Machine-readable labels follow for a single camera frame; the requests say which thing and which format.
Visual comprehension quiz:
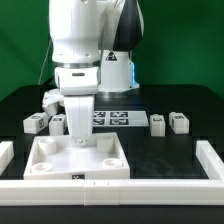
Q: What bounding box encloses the white cable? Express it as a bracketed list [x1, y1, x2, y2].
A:
[37, 39, 54, 86]

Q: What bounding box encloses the white square tabletop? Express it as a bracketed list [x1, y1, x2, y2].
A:
[23, 133, 130, 180]

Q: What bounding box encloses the white U-shaped fence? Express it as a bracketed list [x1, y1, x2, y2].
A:
[0, 141, 224, 206]

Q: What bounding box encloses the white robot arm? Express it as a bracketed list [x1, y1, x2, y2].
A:
[42, 0, 144, 140]

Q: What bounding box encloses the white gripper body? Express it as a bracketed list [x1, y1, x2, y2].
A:
[55, 67, 99, 139]

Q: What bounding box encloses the white marker sheet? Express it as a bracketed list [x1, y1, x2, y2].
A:
[93, 111, 149, 127]

